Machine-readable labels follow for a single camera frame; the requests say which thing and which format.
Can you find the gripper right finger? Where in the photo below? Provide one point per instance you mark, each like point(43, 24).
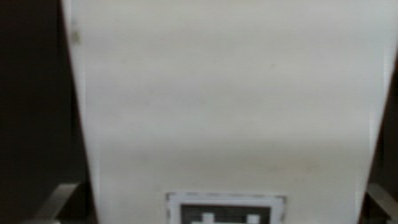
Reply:
point(384, 201)

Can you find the white cabinet top block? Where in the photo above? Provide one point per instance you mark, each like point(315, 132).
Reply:
point(232, 93)

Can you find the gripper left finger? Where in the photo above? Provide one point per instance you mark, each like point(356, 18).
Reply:
point(49, 213)

